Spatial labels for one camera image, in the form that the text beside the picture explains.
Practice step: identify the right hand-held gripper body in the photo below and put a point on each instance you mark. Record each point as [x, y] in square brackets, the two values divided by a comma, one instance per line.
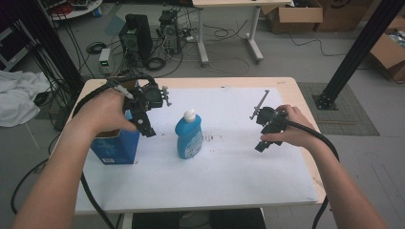
[270, 122]

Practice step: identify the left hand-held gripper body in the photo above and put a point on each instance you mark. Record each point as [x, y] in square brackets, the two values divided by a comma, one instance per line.
[149, 97]

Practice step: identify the blue bottle with white cap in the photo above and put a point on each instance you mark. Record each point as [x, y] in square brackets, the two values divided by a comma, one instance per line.
[189, 136]

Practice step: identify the blue cardboard box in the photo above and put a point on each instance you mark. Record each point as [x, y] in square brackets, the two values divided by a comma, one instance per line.
[117, 148]

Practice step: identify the person's right hand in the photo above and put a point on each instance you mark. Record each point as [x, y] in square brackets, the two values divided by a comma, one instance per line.
[299, 132]

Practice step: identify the person's left hand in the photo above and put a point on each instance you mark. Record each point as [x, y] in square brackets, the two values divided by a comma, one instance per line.
[102, 111]

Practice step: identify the small white power supply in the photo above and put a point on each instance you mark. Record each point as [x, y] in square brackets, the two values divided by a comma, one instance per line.
[105, 60]

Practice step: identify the black computer tower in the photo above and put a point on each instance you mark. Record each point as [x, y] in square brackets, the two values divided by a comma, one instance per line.
[140, 35]

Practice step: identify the open grey computer tower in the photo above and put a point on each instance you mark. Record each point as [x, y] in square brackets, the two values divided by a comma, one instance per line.
[170, 30]

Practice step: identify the white table mat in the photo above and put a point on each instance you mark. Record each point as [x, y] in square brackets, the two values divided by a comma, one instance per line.
[229, 171]

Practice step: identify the white-legged desk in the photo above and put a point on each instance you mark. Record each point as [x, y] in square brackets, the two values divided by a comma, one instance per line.
[203, 35]

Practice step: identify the grey floor mat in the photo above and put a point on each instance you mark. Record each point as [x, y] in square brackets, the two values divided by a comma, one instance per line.
[350, 117]

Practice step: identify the open brown cardboard box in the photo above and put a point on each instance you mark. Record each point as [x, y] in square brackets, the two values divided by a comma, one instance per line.
[294, 17]

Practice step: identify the round white table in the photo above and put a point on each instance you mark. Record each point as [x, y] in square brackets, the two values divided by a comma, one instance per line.
[79, 11]

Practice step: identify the large brown cardboard box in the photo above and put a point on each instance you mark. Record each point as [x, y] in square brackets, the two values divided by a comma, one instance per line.
[344, 14]

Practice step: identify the white cloth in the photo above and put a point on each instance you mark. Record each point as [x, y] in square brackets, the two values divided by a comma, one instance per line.
[19, 95]

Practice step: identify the brown cardboard box with contents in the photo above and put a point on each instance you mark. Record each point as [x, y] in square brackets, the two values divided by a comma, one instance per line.
[388, 52]

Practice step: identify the black metal frame post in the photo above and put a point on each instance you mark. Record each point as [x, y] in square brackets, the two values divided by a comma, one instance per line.
[60, 47]
[359, 47]

